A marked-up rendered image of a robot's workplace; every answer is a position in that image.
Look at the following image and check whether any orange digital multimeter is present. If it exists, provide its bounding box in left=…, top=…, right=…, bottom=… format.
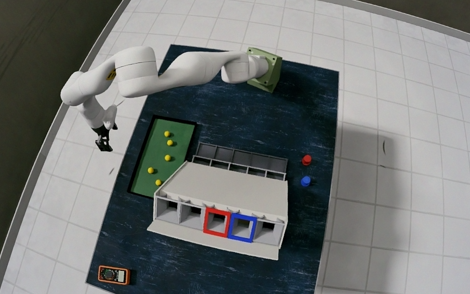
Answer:
left=98, top=266, right=130, bottom=285

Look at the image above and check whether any red square frame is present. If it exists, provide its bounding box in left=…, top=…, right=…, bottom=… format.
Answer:
left=203, top=207, right=231, bottom=238

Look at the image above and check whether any blue plug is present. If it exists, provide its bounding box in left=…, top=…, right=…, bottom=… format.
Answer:
left=301, top=176, right=311, bottom=187

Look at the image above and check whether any red plug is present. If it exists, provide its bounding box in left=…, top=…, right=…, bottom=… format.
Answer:
left=302, top=155, right=311, bottom=166

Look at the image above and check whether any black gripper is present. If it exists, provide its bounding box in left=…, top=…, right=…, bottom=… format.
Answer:
left=91, top=123, right=118, bottom=152

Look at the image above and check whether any blue square frame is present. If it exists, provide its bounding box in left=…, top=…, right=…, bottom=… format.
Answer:
left=228, top=213, right=257, bottom=243

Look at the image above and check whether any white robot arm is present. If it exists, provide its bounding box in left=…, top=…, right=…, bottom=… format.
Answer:
left=61, top=46, right=269, bottom=130

